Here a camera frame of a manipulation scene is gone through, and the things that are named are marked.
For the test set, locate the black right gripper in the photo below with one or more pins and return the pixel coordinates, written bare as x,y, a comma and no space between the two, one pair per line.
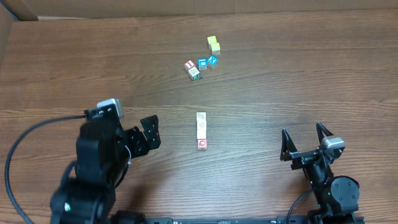
288,147

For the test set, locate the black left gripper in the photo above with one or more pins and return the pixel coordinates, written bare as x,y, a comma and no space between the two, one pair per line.
140,145

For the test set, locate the red M letter block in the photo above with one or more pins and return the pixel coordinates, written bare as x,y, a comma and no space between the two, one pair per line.
201,125

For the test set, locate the blue-sided picture block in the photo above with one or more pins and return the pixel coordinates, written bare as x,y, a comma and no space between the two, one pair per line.
201,116

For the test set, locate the cow picture number 2 block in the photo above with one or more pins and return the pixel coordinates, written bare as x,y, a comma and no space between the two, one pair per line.
201,134

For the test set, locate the red Q wooden block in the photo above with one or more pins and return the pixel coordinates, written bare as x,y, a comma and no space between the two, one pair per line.
202,144

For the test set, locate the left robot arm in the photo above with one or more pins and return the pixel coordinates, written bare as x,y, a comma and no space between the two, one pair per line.
87,190

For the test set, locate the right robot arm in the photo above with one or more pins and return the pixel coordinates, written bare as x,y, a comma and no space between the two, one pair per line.
336,196

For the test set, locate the green-sided picture block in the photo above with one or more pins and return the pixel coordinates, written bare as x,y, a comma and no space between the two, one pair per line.
194,73

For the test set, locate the red I letter block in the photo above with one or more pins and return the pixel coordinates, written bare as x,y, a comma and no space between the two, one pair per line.
189,65

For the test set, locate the blue G letter block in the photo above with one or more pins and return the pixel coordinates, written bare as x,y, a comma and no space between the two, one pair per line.
202,63

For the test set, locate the blue X letter block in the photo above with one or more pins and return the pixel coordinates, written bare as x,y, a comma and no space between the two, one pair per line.
212,61

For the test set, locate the yellow block near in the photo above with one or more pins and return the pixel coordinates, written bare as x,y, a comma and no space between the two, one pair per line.
215,48

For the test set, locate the yellow block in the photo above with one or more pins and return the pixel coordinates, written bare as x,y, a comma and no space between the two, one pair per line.
215,48
211,40

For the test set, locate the yellow block far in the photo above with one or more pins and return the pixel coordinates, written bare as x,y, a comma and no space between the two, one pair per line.
211,40

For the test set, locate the cardboard box edge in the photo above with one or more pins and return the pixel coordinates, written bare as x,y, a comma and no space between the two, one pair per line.
29,10

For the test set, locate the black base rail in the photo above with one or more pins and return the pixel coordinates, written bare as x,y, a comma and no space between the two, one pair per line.
276,220

